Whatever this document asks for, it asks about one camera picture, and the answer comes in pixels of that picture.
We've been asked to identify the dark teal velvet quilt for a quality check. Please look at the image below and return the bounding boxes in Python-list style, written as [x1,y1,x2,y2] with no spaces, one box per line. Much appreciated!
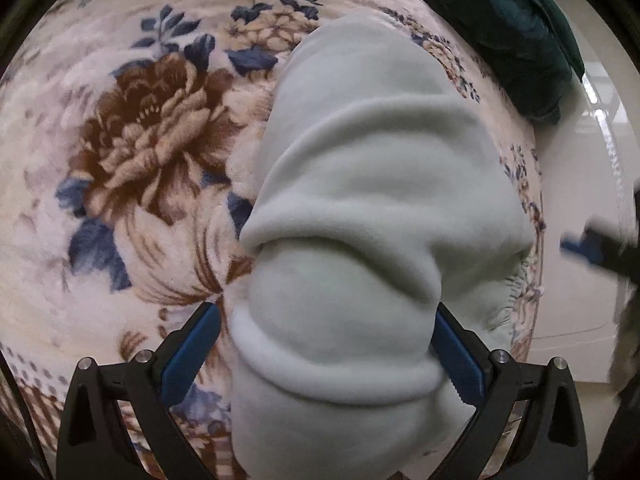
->
[423,0,585,125]

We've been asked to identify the light green fleece pants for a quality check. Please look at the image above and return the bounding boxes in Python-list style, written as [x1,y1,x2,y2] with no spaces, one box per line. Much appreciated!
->
[230,13,535,479]

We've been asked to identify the white bed headboard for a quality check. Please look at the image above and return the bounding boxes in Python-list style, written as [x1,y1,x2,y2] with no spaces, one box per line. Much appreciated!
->
[529,0,639,382]

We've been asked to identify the floral bed blanket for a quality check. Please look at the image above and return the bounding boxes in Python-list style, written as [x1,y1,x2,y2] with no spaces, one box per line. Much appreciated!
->
[1,0,544,452]

